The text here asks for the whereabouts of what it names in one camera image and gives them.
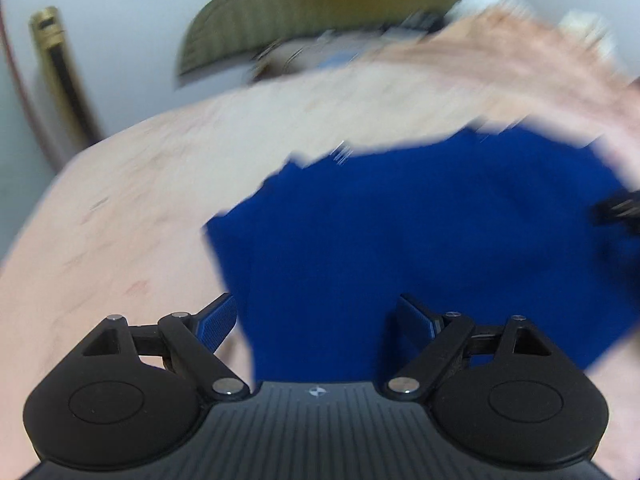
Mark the peach fleece blanket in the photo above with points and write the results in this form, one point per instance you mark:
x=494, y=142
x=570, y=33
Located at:
x=500, y=60

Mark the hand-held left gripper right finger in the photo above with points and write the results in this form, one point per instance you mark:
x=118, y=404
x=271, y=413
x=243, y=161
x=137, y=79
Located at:
x=415, y=322

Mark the green padded headboard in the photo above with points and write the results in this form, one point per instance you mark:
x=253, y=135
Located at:
x=300, y=0

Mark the blue beaded sweater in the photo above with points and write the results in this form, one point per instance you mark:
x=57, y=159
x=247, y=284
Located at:
x=400, y=235

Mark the frosted glass door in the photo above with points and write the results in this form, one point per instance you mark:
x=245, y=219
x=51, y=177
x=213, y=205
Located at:
x=10, y=160

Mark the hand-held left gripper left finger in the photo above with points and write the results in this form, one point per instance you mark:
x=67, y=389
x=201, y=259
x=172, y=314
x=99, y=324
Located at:
x=217, y=322

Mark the dark clothes pile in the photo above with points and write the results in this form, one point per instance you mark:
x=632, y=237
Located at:
x=420, y=20

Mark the pink bed sheet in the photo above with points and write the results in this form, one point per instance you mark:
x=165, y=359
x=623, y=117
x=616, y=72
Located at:
x=125, y=185

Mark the gold tower air conditioner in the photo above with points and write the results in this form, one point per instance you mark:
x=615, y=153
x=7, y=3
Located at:
x=60, y=70

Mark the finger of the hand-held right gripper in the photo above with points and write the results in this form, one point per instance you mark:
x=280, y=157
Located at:
x=617, y=210

